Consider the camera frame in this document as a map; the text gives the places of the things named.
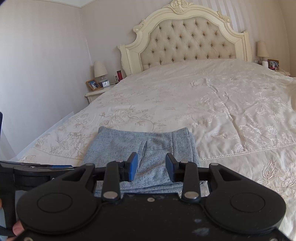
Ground person's left hand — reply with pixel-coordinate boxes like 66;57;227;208
6;220;24;241

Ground left bedside lamp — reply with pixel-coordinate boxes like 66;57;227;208
93;61;108;83

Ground grey knit pants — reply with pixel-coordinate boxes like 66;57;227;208
82;126;201;193

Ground cream embroidered bedspread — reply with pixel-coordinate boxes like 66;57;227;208
22;59;295;240

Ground right bedside lamp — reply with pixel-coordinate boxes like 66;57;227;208
257;40;269;61

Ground right photo frame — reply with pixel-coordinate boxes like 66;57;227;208
267;59;280;70

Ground white cup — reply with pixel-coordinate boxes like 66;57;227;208
262;61;268;68

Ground cream left nightstand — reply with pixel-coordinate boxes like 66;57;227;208
85;84;115;103

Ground small silver clock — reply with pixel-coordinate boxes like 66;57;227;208
101;79;110;88

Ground red box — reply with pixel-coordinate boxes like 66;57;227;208
117;70;123;82

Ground wooden photo frame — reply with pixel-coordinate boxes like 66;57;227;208
86;79;101;91

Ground bedside lamp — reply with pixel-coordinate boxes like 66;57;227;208
93;61;108;83
257;40;269;61

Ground cream tufted headboard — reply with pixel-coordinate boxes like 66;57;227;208
118;1;252;76

